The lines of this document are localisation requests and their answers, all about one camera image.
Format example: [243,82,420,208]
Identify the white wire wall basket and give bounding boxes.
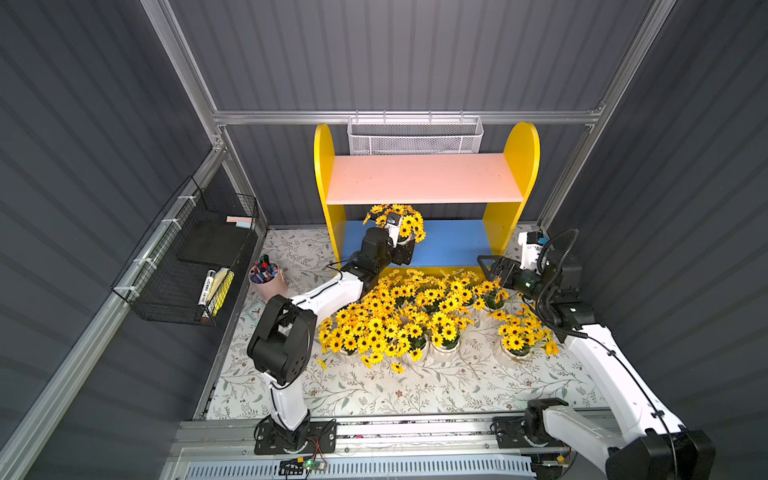
[347,117,484,156]

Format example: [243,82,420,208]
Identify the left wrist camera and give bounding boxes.
[384,212,402,247]

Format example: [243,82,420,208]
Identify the white marker in basket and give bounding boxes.
[197,270,216,306]

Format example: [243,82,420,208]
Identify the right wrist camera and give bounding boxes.
[518,231,548,271]

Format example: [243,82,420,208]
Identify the black wire wall basket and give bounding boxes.
[112,178,260,327]

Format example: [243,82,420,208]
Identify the pink and blue sticky notes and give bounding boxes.
[226,216,253,229]

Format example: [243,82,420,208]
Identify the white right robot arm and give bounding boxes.
[477,246,716,479]

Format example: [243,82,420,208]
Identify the yellow book in basket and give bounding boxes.
[201,268,234,320]

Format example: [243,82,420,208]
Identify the sunflower pot back row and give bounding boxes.
[490,303,560,358]
[427,311,475,353]
[363,204,426,243]

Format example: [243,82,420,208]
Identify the pink metal marker bucket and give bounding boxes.
[248,254,288,302]

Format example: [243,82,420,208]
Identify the yellow wooden shelf unit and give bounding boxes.
[314,122,541,274]

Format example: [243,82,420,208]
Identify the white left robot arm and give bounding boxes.
[247,226,416,451]

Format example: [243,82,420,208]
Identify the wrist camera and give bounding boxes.
[384,212,402,247]
[518,231,548,271]

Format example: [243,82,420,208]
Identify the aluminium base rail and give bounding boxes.
[166,409,580,464]

